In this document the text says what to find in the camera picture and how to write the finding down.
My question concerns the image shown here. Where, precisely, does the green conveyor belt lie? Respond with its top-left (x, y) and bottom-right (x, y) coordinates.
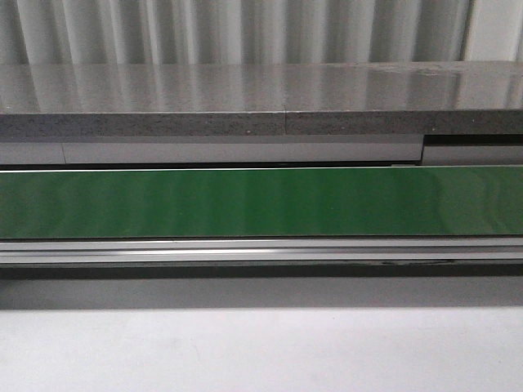
top-left (1, 166), bottom-right (522, 240)

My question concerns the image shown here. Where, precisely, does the grey stone-look counter slab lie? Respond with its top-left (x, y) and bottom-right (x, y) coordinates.
top-left (1, 61), bottom-right (522, 140)

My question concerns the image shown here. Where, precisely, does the white cabinet panel under counter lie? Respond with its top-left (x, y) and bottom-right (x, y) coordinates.
top-left (1, 134), bottom-right (522, 166)

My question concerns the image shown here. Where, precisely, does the white pleated curtain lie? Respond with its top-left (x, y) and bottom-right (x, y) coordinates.
top-left (1, 1), bottom-right (522, 65)

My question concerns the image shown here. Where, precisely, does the aluminium conveyor side rail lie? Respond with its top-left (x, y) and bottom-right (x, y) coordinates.
top-left (1, 237), bottom-right (522, 267)

